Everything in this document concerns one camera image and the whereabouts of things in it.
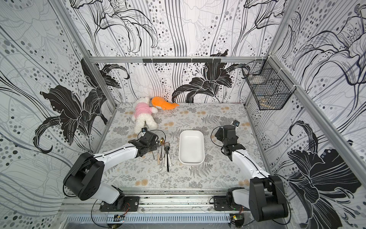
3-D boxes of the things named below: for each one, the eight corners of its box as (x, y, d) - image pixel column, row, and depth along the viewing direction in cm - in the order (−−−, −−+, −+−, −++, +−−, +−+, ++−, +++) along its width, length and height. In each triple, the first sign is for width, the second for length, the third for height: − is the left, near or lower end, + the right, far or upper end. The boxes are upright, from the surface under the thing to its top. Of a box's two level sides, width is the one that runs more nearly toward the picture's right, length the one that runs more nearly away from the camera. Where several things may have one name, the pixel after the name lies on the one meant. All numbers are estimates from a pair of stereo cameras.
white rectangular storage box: (178, 166, 88) (177, 162, 83) (179, 134, 103) (179, 130, 98) (205, 166, 88) (206, 162, 83) (203, 134, 103) (203, 129, 98)
